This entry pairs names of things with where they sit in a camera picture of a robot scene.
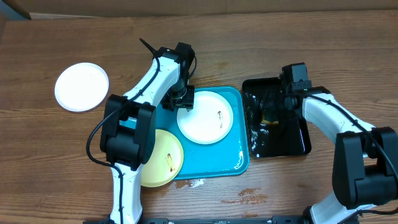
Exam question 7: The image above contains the black plastic tray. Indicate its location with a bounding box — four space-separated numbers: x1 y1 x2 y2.
242 78 312 158

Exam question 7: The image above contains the yellow green sponge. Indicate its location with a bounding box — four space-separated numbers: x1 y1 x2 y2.
261 115 279 125

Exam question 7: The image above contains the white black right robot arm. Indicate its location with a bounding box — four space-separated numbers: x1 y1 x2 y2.
261 86 397 223

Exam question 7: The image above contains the yellow plate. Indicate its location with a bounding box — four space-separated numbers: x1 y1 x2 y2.
141 129 184 187

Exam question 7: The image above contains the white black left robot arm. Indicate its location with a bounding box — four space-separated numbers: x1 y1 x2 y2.
100 42 196 223

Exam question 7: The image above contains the white plate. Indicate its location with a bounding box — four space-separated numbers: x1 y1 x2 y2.
54 62 109 112
177 91 234 144

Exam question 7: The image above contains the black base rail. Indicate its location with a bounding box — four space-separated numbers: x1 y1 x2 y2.
83 215 307 224

